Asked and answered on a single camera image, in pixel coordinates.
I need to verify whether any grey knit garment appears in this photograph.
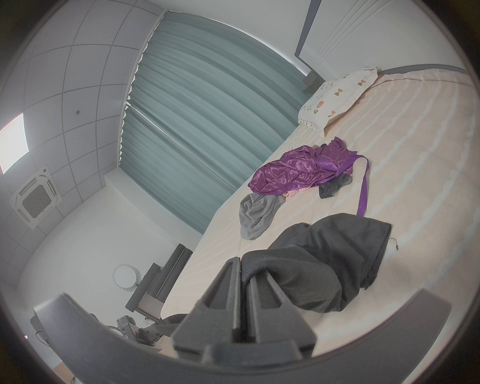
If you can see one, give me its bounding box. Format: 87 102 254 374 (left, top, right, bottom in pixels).
239 193 286 241

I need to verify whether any black T-shirt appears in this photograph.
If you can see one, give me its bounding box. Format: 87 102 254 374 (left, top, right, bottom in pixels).
150 213 399 338

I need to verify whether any round white mirror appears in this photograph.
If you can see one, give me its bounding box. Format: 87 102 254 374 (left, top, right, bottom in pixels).
112 264 140 290

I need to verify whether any purple satin garment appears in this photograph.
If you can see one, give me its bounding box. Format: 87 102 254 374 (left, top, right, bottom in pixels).
248 137 371 217

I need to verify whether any bed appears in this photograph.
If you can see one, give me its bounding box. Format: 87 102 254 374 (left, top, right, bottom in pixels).
159 0 474 357

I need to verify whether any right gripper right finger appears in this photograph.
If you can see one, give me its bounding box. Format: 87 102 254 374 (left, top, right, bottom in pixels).
244 271 317 356

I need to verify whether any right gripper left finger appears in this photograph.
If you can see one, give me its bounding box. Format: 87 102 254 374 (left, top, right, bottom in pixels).
172 257 244 358

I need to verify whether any ceiling air conditioner vent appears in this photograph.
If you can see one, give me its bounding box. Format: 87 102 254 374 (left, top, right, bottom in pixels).
15 167 62 230

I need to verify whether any ceiling light panel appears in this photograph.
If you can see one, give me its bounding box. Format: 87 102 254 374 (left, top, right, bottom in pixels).
0 112 30 174

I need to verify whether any small dark grey garment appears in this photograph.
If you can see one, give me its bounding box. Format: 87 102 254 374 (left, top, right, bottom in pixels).
319 174 353 199

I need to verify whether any blue-green curtain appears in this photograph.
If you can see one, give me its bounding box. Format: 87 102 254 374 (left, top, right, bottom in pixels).
119 105 241 235
125 9 319 196

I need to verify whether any black dressing table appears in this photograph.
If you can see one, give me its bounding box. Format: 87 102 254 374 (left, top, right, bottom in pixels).
125 244 194 323

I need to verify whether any white printed pillow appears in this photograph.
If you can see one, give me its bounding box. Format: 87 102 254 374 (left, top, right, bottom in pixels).
298 67 379 137

